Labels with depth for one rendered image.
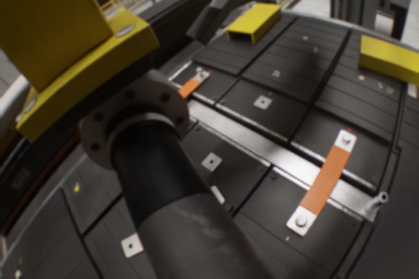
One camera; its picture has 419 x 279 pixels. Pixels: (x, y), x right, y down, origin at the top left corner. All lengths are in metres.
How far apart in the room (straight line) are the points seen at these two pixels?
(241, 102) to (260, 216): 0.19
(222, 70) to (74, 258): 0.43
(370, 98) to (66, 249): 0.55
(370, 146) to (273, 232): 0.18
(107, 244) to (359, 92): 0.45
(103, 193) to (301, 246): 0.30
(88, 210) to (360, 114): 0.45
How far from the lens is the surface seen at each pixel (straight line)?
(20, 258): 0.56
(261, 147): 0.30
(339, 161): 0.28
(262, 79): 0.36
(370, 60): 0.41
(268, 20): 0.50
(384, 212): 0.27
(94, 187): 0.38
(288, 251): 0.24
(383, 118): 0.34
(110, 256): 0.32
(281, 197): 0.26
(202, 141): 0.31
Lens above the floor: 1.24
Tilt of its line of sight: 49 degrees down
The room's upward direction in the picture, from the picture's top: 25 degrees counter-clockwise
